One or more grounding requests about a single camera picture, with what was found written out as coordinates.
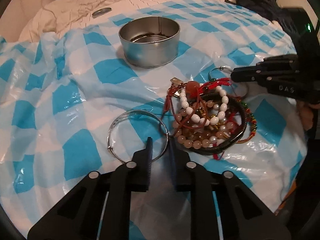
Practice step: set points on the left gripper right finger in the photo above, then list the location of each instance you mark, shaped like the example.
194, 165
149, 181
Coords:
222, 206

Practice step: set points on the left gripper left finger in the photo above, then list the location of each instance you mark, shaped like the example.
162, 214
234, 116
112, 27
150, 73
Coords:
98, 207

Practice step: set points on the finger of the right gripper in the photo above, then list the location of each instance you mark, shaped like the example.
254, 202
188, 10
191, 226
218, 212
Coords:
280, 61
277, 80

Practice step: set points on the silver wire bangle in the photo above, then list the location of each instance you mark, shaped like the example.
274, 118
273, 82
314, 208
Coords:
125, 115

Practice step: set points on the black clothing pile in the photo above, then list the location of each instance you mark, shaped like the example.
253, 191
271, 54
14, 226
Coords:
270, 10

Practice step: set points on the blue white checkered plastic sheet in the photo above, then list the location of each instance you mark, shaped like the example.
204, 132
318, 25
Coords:
72, 104

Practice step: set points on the round silver metal tin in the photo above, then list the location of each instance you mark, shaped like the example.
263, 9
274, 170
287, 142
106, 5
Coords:
151, 41

